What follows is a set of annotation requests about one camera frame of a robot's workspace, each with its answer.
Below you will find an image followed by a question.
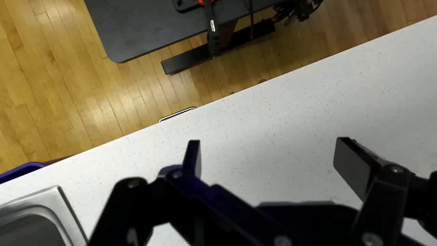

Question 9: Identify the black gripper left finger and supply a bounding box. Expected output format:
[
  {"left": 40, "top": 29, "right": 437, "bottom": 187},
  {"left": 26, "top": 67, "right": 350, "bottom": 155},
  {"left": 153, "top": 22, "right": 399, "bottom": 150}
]
[{"left": 87, "top": 138, "right": 292, "bottom": 246}]

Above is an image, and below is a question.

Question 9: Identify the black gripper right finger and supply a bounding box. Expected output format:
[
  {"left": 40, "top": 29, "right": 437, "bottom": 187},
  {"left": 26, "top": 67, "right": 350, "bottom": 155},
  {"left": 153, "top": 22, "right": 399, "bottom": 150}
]
[{"left": 332, "top": 135, "right": 437, "bottom": 246}]

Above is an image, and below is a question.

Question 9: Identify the metal floor vent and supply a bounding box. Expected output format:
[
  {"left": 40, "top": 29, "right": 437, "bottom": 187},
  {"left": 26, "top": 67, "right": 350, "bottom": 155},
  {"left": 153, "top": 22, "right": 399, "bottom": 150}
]
[{"left": 157, "top": 105, "right": 198, "bottom": 123}]

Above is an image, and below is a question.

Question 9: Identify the stainless steel double sink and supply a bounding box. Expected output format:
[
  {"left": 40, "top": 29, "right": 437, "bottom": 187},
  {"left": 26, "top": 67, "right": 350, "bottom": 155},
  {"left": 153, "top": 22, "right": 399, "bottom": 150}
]
[{"left": 0, "top": 185, "right": 89, "bottom": 246}]

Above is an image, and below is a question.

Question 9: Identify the black table base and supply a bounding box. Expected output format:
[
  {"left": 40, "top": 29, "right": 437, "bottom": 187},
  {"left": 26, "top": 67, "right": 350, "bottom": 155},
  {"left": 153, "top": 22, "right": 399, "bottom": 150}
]
[{"left": 161, "top": 19, "right": 277, "bottom": 77}]

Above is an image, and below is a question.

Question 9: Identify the blue chair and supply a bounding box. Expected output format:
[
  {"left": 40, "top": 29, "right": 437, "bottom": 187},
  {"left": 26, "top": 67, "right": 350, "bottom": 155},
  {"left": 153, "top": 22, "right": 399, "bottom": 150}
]
[{"left": 0, "top": 161, "right": 46, "bottom": 185}]

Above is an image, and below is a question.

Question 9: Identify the dark grey table top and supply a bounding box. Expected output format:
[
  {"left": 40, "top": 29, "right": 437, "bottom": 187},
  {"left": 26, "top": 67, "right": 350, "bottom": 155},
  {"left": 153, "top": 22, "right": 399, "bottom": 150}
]
[{"left": 83, "top": 0, "right": 292, "bottom": 64}]

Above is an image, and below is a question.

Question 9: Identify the black cable bundle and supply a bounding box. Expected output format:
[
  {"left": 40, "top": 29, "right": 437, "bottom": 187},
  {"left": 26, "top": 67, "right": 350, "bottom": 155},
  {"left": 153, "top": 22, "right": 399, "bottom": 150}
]
[{"left": 272, "top": 0, "right": 325, "bottom": 25}]

